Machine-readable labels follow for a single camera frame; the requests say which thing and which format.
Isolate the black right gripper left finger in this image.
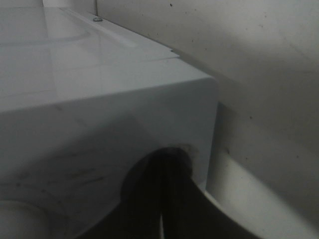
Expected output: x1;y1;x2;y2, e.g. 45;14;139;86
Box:
79;147;169;239

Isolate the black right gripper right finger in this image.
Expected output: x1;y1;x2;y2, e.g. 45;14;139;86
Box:
159;147;259;239

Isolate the round door release button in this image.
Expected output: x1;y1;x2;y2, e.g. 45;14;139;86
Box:
172;143;198;174

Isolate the white lower timer knob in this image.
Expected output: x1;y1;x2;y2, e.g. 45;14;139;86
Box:
0;200;67;239

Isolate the white microwave oven body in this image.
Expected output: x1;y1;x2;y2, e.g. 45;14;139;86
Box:
0;7;218;239

